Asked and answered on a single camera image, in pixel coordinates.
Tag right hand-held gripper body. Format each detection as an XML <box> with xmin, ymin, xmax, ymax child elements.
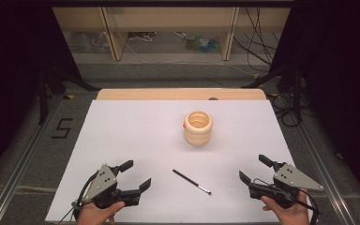
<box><xmin>248</xmin><ymin>163</ymin><xmax>324</xmax><ymax>210</ymax></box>

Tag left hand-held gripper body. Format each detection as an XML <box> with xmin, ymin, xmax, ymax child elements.
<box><xmin>82</xmin><ymin>163</ymin><xmax>141</xmax><ymax>210</ymax></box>

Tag black pen with silver tip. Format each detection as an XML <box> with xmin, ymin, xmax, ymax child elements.
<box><xmin>172</xmin><ymin>169</ymin><xmax>213</xmax><ymax>196</ymax></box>

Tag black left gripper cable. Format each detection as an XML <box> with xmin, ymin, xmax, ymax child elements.
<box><xmin>57</xmin><ymin>171</ymin><xmax>101</xmax><ymax>225</ymax></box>

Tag light wooden shelf unit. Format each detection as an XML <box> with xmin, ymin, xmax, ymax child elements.
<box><xmin>52</xmin><ymin>7</ymin><xmax>293</xmax><ymax>62</ymax></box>

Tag white coiled cable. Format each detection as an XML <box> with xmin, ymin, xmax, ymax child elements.
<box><xmin>127</xmin><ymin>31</ymin><xmax>158</xmax><ymax>43</ymax></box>

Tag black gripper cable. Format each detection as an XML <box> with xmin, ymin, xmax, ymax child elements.
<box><xmin>252</xmin><ymin>177</ymin><xmax>321</xmax><ymax>225</ymax></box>
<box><xmin>57</xmin><ymin>171</ymin><xmax>101</xmax><ymax>225</ymax></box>

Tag black curtain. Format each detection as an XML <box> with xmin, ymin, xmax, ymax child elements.
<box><xmin>270</xmin><ymin>0</ymin><xmax>360</xmax><ymax>204</ymax></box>
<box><xmin>0</xmin><ymin>0</ymin><xmax>85</xmax><ymax>186</ymax></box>

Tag beige ridged pen holder cup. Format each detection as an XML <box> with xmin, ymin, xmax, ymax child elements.
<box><xmin>182</xmin><ymin>110</ymin><xmax>214</xmax><ymax>146</ymax></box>

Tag black metal stand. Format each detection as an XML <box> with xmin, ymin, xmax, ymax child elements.
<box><xmin>37</xmin><ymin>64</ymin><xmax>101</xmax><ymax>126</ymax></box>
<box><xmin>241</xmin><ymin>60</ymin><xmax>306</xmax><ymax>125</ymax></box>

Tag grey metal floor rail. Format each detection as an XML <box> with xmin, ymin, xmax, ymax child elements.
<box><xmin>0</xmin><ymin>93</ymin><xmax>64</xmax><ymax>225</ymax></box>
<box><xmin>289</xmin><ymin>107</ymin><xmax>357</xmax><ymax>225</ymax></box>

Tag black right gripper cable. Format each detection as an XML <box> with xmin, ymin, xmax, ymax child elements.
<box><xmin>252</xmin><ymin>177</ymin><xmax>321</xmax><ymax>225</ymax></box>

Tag wooden table with white top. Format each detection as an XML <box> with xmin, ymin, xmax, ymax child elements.
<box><xmin>44</xmin><ymin>87</ymin><xmax>314</xmax><ymax>225</ymax></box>

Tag bundle of black floor cables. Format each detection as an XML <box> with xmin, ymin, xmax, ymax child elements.
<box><xmin>232</xmin><ymin>7</ymin><xmax>313</xmax><ymax>128</ymax></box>

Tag person's left hand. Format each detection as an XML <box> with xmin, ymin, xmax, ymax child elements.
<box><xmin>76</xmin><ymin>201</ymin><xmax>127</xmax><ymax>225</ymax></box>

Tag person's right hand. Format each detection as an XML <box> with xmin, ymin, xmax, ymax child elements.
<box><xmin>260</xmin><ymin>187</ymin><xmax>311</xmax><ymax>225</ymax></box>

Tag pile of colourful plastic toys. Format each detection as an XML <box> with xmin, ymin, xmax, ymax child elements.
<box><xmin>184</xmin><ymin>33</ymin><xmax>222</xmax><ymax>54</ymax></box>

